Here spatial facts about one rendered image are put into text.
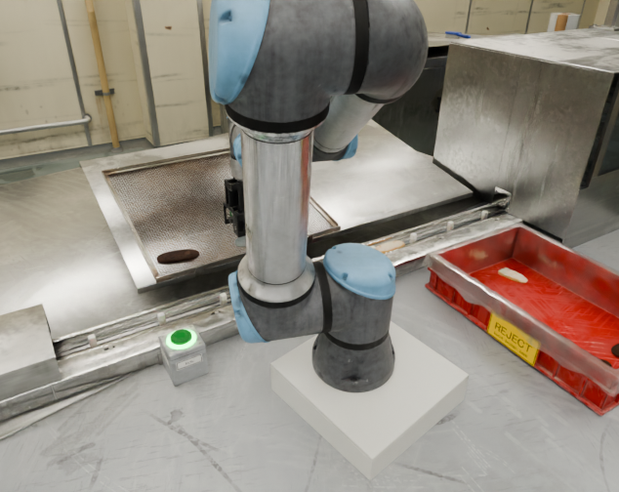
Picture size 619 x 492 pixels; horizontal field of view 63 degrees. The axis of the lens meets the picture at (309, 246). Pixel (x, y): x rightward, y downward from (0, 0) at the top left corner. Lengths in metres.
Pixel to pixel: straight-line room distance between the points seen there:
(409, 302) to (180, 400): 0.57
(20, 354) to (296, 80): 0.72
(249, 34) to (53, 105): 4.27
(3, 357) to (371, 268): 0.65
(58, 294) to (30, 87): 3.45
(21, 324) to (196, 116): 3.75
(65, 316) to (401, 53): 0.97
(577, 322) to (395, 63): 0.88
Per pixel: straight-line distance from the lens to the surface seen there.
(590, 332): 1.27
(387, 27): 0.52
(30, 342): 1.06
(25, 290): 1.40
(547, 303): 1.32
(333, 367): 0.88
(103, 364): 1.04
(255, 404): 0.97
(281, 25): 0.50
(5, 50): 4.63
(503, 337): 1.14
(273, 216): 0.62
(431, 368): 0.96
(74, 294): 1.34
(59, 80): 4.69
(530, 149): 1.54
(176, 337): 0.99
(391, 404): 0.90
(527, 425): 1.01
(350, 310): 0.79
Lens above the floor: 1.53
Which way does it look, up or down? 30 degrees down
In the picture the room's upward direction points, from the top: 1 degrees clockwise
